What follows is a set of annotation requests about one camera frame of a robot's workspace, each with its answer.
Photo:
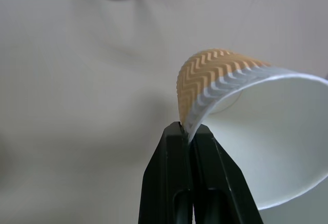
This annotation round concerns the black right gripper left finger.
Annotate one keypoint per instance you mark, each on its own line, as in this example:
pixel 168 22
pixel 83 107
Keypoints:
pixel 166 172

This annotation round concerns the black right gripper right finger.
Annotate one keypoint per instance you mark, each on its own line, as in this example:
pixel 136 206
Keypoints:
pixel 217 183

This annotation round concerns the orange and white paper cup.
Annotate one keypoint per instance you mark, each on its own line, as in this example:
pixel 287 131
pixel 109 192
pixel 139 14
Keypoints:
pixel 269 131

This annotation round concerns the person in white shirt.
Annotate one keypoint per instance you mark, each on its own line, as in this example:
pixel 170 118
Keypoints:
pixel 77 80

